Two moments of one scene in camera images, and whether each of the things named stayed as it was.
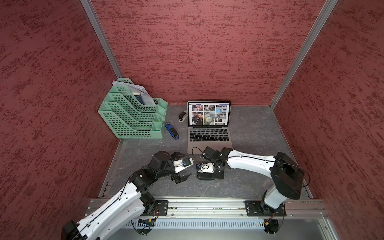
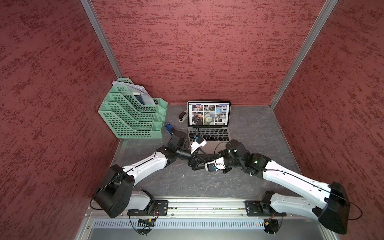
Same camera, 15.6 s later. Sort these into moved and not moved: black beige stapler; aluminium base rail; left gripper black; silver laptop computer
Moved: left gripper black
Not moved: aluminium base rail; silver laptop computer; black beige stapler
